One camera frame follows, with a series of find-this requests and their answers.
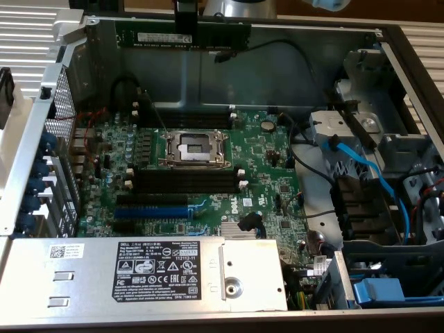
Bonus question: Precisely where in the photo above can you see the RAM stick with white label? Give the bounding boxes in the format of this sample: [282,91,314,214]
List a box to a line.
[116,19,253,50]

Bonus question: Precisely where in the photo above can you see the blue card retention latch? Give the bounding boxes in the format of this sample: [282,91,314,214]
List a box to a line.
[15,130,59,237]

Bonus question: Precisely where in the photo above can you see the RAM slot black latches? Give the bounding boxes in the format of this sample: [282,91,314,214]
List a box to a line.
[140,121,232,130]
[133,180,242,189]
[133,168,241,176]
[140,110,232,119]

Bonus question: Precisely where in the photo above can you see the black angled wire plug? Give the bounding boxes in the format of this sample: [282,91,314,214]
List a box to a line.
[238,211,266,234]

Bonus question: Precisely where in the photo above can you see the silver finned heatsink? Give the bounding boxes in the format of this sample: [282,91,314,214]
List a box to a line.
[221,221,258,240]

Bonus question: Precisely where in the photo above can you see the blue flat data wire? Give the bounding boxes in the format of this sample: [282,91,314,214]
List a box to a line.
[321,137,413,240]

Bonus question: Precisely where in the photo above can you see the thick black wire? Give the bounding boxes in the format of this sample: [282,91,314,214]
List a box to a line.
[277,110,336,183]

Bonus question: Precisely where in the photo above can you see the silver power supply unit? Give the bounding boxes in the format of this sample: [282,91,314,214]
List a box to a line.
[0,237,289,313]

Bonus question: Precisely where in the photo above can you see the thin socket locking lever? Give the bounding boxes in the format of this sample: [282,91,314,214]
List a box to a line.
[144,89,168,133]

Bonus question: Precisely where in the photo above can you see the red black twisted wire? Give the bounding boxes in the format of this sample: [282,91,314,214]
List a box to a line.
[55,106,110,164]

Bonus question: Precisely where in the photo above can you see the aluminium corner block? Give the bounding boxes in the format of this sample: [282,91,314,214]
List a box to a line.
[51,8,87,48]

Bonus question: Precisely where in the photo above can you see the silver disk bay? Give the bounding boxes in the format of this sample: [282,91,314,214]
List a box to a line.
[332,48,444,246]

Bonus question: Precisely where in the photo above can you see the open grey PC case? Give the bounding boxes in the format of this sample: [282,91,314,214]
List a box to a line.
[0,8,444,332]

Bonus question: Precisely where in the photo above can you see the blue expansion slot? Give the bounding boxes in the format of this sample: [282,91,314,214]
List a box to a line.
[113,203,209,220]

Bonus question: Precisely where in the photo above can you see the CPU socket metal frame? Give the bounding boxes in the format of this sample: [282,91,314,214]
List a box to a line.
[157,128,234,171]

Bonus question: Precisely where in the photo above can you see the short black expansion slot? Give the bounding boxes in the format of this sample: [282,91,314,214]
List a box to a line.
[111,221,137,234]

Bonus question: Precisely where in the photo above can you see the blue plastic tab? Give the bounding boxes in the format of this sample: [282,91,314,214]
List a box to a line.
[351,277,407,309]

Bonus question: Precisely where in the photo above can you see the yellow green wire bundle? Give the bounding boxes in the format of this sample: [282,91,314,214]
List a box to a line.
[288,289,311,311]

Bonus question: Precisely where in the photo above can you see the grey metal bracket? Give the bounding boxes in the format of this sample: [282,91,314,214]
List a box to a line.
[309,110,364,148]

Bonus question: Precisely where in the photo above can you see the green motherboard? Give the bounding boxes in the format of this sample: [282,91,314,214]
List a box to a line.
[74,109,336,289]

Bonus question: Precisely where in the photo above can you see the black looped wire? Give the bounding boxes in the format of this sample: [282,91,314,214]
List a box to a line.
[110,76,142,112]

